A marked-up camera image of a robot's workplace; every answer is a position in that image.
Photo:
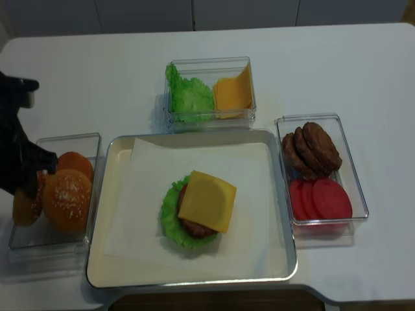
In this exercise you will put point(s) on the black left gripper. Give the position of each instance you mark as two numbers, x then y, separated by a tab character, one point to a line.
16	166

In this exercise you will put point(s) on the sesame bun top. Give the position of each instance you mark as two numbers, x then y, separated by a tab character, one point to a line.
65	200

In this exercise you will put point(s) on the sesame bun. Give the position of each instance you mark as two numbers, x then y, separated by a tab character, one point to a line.
65	200
27	210

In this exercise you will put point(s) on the green lettuce leaf on tray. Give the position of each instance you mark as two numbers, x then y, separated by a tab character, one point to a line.
173	227

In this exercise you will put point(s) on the green lettuce in box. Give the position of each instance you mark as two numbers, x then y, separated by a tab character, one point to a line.
191	99

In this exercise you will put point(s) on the yellow cheese slice on tray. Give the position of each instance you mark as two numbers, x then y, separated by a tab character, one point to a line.
208	201

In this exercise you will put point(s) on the clear lettuce and cheese box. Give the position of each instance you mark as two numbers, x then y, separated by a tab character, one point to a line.
210	71

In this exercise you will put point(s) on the yellow cheese slices stack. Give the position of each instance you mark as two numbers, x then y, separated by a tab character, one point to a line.
232	94

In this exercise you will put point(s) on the plain brown bun rear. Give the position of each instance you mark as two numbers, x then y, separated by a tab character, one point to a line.
76	161

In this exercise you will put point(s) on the sesame bun left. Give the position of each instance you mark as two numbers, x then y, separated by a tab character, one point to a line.
27	210

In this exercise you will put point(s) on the clear bun box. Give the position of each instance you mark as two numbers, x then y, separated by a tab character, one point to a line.
42	239

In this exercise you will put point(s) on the white serving tray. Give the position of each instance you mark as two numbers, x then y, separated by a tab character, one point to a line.
105	272

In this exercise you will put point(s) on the brown burger patty on tray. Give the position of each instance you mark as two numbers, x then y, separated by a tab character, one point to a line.
193	229

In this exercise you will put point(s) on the white paper sheet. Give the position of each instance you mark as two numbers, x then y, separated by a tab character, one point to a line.
258	243

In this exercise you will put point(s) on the brown patty front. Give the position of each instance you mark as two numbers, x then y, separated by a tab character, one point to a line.
293	158

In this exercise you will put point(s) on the red tomato slice left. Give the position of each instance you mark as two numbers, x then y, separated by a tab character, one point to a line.
296	199

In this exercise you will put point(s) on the red tomato slice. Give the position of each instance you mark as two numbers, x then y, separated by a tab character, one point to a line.
296	199
331	200
308	203

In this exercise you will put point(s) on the red tomato slice middle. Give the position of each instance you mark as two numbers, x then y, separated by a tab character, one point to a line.
308	203

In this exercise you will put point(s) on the brown patty middle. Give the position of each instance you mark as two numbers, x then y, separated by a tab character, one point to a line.
306	153

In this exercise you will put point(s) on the brown patty rear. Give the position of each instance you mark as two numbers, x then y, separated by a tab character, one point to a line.
322	146

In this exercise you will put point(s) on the clear patty and tomato box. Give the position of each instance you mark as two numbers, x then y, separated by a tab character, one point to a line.
324	233

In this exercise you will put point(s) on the red tomato slice right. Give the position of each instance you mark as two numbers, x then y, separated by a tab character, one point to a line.
331	200

